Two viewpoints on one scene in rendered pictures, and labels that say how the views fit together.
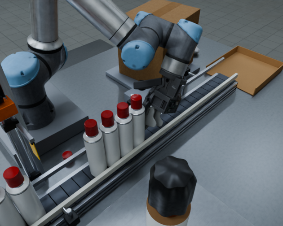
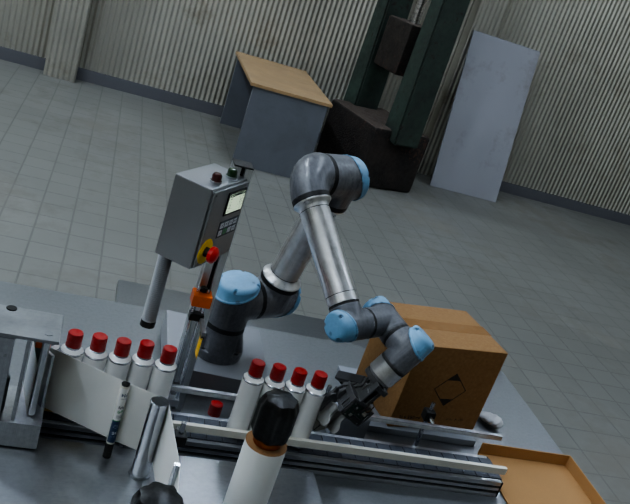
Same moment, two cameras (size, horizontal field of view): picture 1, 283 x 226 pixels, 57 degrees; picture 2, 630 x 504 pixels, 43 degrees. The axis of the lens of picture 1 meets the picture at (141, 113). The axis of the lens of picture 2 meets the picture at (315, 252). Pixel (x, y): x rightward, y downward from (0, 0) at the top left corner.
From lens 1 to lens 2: 1.26 m
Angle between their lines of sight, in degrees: 31
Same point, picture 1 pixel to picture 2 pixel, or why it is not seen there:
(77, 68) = (307, 342)
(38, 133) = (205, 365)
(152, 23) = (379, 311)
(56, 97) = (251, 349)
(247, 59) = (568, 483)
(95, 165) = (235, 414)
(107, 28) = (327, 288)
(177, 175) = (281, 400)
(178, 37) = (400, 339)
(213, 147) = not seen: outside the picture
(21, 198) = (160, 377)
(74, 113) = not seen: hidden behind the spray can
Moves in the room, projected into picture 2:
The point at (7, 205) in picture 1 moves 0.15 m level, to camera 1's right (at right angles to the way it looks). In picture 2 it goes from (146, 375) to (195, 410)
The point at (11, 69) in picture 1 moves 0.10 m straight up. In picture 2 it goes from (228, 282) to (238, 248)
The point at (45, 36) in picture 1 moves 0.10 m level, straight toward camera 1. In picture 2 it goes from (282, 272) to (274, 284)
